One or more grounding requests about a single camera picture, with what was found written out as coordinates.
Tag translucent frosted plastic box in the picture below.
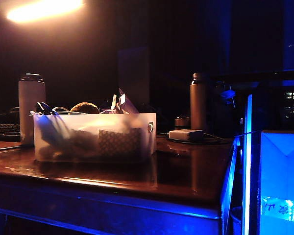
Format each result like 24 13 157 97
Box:
33 112 158 164

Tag brown fuzzy kiwi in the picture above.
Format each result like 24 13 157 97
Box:
69 102 100 115

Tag crumpled white paper packets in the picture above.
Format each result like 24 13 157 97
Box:
110 88 140 115

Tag small dark jar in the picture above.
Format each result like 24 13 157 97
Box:
174 117 191 130

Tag checkered patterned pouch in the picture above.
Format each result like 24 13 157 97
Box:
98 128 143 158

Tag white power adapter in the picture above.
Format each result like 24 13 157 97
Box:
169 129 204 142

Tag brown metal bottle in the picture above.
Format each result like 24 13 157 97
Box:
189 72 208 132

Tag blue-lit slanted bar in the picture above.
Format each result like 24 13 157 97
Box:
220 138 239 235

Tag white bottle with black lid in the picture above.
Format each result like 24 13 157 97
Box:
18 73 47 147

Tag black keyboard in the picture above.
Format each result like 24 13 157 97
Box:
0 123 23 143

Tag white carton with label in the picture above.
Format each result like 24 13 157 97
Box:
259 130 294 235

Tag black adapter cable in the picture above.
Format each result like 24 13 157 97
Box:
161 133 233 145

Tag white cable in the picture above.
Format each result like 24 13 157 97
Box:
29 106 72 116

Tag blue cable loop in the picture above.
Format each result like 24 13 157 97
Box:
36 102 60 116

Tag blue-lit vertical post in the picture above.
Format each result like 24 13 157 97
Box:
242 94 253 235

